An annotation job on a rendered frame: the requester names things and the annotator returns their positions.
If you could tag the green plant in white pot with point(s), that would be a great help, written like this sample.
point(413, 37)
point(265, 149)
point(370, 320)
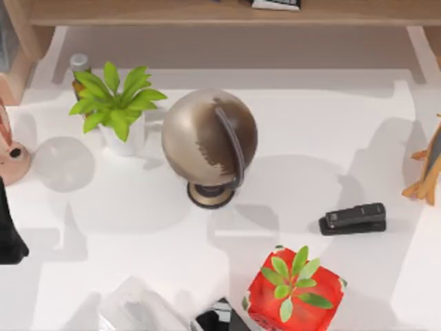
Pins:
point(115, 103)

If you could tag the black stapler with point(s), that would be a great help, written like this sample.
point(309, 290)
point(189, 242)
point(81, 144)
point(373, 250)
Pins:
point(355, 217)

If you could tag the wooden framed blackboard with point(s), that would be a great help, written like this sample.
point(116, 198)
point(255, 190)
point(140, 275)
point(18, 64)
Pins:
point(432, 172)

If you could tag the wooden shelf unit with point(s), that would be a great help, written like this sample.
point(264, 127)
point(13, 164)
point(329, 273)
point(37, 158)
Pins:
point(193, 15)

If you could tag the black and white box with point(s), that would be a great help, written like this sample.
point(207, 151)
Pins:
point(220, 320)

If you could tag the green plant in red pot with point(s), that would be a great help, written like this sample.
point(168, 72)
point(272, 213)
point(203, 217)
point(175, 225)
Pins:
point(293, 293)

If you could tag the black and white book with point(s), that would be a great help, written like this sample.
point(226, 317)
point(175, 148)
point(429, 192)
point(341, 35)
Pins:
point(275, 3)

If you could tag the brown globe on stand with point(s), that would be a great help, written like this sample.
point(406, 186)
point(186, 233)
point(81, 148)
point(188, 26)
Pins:
point(193, 127)

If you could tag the white crumpled bag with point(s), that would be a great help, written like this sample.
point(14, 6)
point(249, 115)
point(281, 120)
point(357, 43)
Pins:
point(144, 307)

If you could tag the pink figurine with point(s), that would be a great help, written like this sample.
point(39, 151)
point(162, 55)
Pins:
point(13, 162)

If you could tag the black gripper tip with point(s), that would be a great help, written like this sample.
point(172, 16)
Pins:
point(8, 234)

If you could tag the brown bottle with grey cap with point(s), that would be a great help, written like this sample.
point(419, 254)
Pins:
point(79, 62)

